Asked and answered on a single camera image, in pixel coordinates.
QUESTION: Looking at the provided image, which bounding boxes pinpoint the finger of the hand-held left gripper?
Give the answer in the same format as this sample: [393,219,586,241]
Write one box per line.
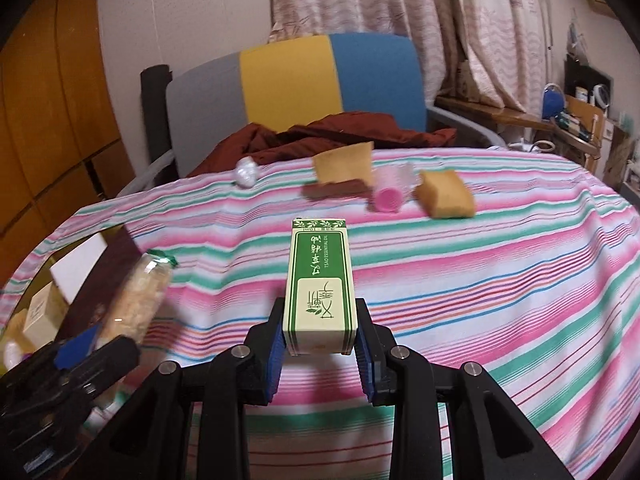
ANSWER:
[55,336,142,411]
[0,324,103,391]

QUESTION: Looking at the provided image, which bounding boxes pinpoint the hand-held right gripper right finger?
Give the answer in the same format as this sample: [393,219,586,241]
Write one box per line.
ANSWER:
[352,297,576,480]

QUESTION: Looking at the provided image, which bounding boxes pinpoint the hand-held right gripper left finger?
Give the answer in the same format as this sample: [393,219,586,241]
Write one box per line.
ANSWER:
[65,296,288,480]

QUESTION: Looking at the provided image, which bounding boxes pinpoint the beige carton box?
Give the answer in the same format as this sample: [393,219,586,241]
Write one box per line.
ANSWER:
[22,282,68,346]

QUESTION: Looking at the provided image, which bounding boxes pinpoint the clear cracker packet green ends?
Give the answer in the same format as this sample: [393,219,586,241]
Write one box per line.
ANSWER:
[97,249,179,356]

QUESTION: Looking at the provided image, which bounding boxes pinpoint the white foam block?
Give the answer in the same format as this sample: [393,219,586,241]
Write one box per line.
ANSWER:
[50,234,108,301]

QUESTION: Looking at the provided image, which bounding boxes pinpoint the dark brown tray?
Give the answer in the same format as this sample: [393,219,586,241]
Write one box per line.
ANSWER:
[0,227,176,411]

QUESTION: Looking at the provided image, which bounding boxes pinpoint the green and cream small box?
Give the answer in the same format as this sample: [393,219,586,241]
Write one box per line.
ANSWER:
[282,217,358,357]

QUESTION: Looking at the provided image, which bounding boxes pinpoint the striped tablecloth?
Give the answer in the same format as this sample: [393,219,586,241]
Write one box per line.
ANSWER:
[0,147,640,480]

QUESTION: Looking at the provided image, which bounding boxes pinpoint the pink cap bottle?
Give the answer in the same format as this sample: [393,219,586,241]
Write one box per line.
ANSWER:
[369,162,418,213]

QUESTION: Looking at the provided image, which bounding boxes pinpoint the brown flat bar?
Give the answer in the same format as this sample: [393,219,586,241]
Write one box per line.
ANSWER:
[302,179,368,200]

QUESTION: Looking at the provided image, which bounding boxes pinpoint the tan sponge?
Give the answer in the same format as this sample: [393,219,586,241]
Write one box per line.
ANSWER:
[417,170,476,220]
[312,142,375,186]

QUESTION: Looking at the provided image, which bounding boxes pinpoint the white crumpled plastic ball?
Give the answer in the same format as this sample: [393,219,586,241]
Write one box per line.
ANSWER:
[234,156,260,188]

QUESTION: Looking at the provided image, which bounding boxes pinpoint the wooden cabinet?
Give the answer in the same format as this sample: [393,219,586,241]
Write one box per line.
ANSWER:
[0,0,136,281]

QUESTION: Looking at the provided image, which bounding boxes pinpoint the dark red jacket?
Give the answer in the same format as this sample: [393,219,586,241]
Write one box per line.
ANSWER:
[187,111,458,178]

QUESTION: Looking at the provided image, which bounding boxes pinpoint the grey yellow blue chair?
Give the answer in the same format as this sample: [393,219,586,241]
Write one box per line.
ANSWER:
[117,32,506,196]

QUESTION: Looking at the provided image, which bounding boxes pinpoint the wooden side table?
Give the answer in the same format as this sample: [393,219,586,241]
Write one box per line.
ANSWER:
[435,95,556,136]

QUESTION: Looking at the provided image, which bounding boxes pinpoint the blue round object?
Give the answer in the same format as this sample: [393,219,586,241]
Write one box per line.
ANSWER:
[542,84,566,120]

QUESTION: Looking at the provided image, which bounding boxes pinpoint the cluttered wooden shelf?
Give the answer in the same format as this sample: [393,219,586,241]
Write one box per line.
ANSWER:
[550,50,640,196]

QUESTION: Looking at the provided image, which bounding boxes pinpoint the patterned pink curtain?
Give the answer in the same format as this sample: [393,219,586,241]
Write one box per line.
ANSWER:
[267,0,556,116]

